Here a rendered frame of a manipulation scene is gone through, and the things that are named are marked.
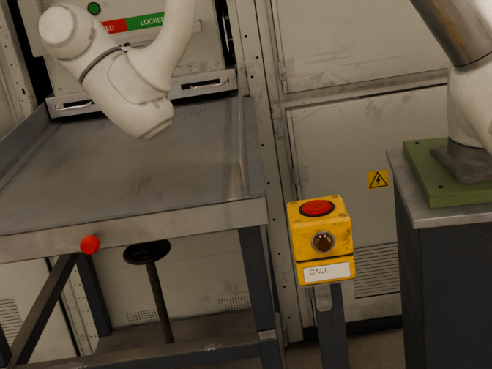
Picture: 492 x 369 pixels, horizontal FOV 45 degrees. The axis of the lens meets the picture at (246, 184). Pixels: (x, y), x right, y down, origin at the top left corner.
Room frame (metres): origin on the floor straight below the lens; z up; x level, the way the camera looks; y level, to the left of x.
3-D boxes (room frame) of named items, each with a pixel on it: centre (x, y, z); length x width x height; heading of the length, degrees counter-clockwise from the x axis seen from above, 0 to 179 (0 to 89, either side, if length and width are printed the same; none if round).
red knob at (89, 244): (0.93, 0.28, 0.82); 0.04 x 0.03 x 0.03; 177
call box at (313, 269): (0.74, -0.09, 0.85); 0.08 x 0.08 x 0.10; 87
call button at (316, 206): (0.74, -0.09, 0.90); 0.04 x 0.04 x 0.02
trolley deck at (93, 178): (1.29, 0.26, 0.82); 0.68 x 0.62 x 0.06; 177
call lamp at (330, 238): (0.69, -0.09, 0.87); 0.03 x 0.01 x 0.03; 87
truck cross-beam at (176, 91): (1.68, 0.25, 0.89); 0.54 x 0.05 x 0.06; 87
